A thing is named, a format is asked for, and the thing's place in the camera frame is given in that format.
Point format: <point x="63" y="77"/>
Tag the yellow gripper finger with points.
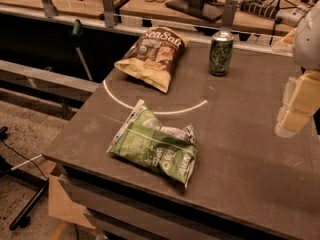
<point x="303" y="94"/>
<point x="290" y="122"/>

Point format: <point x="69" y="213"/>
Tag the green jalapeno chip bag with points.
<point x="145" y="141"/>

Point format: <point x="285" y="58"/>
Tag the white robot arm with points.
<point x="306" y="46"/>

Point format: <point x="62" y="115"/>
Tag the green soda can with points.
<point x="220" y="53"/>

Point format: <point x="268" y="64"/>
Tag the brown sea salt chip bag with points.
<point x="154" y="56"/>

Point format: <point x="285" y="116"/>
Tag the black power strip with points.
<point x="259" y="9"/>

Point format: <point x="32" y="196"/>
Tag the black monitor stand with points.
<point x="198" y="8"/>

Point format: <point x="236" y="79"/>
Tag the cardboard box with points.
<point x="61" y="206"/>

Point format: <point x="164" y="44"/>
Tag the black chair base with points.
<point x="25" y="182"/>

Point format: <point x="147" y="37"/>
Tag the metal rail bracket right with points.
<point x="229" y="11"/>

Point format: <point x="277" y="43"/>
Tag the metal rail bracket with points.
<point x="109" y="13"/>
<point x="229" y="11"/>
<point x="49" y="8"/>

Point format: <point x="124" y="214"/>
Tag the metal rail bracket middle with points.
<point x="109" y="13"/>

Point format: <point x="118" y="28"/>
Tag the metal rail bracket left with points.
<point x="49" y="8"/>

